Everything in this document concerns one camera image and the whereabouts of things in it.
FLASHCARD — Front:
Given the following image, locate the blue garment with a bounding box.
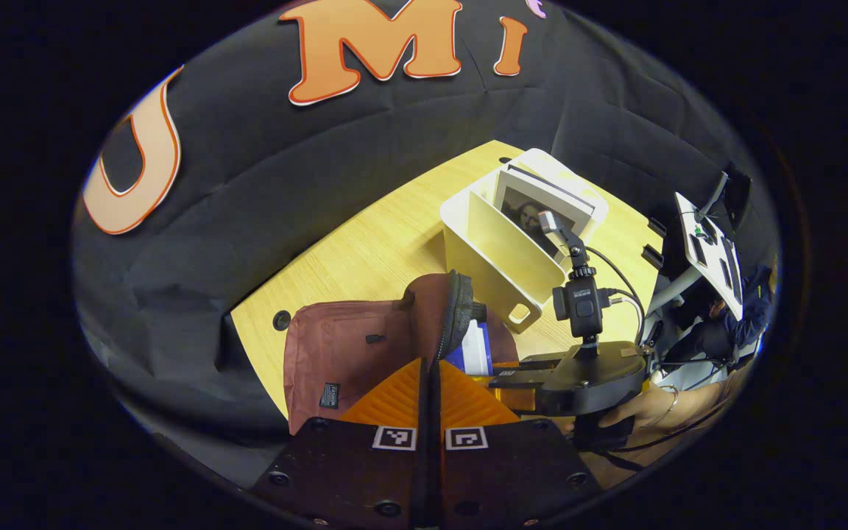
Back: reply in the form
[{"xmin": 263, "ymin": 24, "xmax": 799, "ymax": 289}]
[{"xmin": 718, "ymin": 265, "xmax": 774, "ymax": 354}]

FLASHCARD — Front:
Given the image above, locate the thin metal bracelet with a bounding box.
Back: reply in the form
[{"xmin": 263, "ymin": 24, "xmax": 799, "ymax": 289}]
[{"xmin": 660, "ymin": 384, "xmax": 682, "ymax": 428}]

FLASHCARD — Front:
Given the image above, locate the portrait cover book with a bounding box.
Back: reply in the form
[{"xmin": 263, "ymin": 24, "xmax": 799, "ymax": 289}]
[{"xmin": 494, "ymin": 163, "xmax": 596, "ymax": 264}]

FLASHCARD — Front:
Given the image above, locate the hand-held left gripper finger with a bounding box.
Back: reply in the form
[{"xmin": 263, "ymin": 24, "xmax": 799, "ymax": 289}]
[
  {"xmin": 433, "ymin": 361, "xmax": 601, "ymax": 527},
  {"xmin": 251, "ymin": 358, "xmax": 428, "ymax": 527}
]

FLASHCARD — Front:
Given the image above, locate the white bookshelf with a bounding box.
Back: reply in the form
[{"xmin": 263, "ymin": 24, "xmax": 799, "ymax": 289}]
[{"xmin": 440, "ymin": 149, "xmax": 609, "ymax": 333}]

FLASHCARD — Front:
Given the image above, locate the blue cover book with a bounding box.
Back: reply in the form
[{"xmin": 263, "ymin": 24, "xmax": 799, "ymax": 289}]
[{"xmin": 445, "ymin": 320, "xmax": 495, "ymax": 376}]

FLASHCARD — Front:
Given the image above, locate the white computer monitor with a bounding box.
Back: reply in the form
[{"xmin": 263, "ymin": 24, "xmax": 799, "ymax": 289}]
[{"xmin": 674, "ymin": 191, "xmax": 745, "ymax": 319}]

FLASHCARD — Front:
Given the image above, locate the maroon schoolbag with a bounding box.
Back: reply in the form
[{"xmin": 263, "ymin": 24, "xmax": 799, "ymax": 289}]
[{"xmin": 283, "ymin": 271, "xmax": 520, "ymax": 435}]

